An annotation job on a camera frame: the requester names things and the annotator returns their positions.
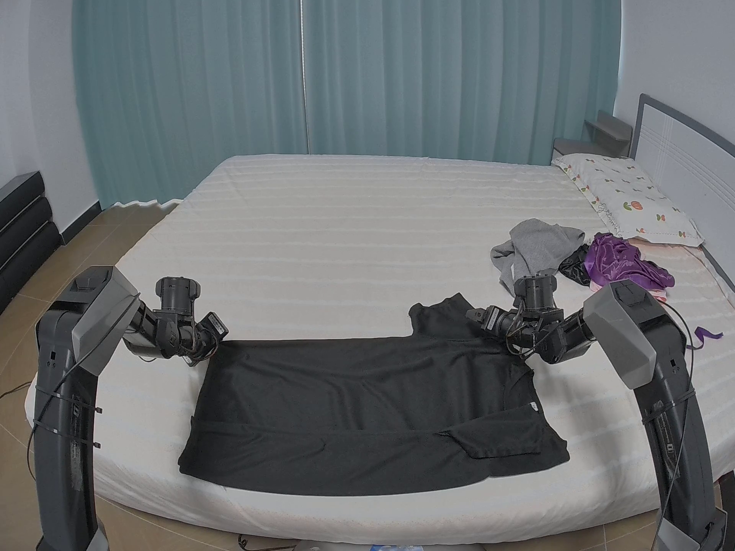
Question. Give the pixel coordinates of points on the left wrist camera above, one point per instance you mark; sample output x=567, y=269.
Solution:
x=215, y=326

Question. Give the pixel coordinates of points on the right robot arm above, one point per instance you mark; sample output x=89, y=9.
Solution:
x=631, y=330

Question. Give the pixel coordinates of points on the blue-green curtain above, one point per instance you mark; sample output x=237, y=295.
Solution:
x=459, y=61
x=195, y=78

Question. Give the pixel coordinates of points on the grey garment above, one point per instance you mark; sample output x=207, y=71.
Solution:
x=540, y=244

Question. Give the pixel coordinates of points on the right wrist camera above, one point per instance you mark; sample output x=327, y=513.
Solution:
x=494, y=319

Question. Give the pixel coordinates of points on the pink garment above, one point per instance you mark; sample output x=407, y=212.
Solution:
x=657, y=295

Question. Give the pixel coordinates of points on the white printed pillow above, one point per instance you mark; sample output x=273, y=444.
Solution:
x=631, y=196

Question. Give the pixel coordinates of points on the grey bedside table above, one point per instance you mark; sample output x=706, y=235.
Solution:
x=600, y=135

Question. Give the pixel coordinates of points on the black glossy garment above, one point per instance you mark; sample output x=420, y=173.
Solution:
x=574, y=267

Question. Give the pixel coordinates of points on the black T-shirt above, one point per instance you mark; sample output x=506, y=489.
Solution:
x=367, y=405

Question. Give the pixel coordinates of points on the black chest of drawers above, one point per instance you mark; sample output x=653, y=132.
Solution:
x=23, y=221

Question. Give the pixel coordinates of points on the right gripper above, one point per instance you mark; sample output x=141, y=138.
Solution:
x=475, y=314

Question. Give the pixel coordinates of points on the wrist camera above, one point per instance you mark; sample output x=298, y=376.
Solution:
x=215, y=326
x=494, y=319

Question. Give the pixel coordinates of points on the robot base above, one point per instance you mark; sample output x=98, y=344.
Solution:
x=390, y=547

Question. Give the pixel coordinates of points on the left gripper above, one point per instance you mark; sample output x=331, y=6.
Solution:
x=198, y=345

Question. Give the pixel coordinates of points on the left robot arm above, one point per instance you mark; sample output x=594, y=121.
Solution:
x=63, y=394

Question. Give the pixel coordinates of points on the purple garment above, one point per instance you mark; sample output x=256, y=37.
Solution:
x=620, y=259

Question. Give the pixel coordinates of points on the bed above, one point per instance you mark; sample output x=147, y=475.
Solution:
x=367, y=221

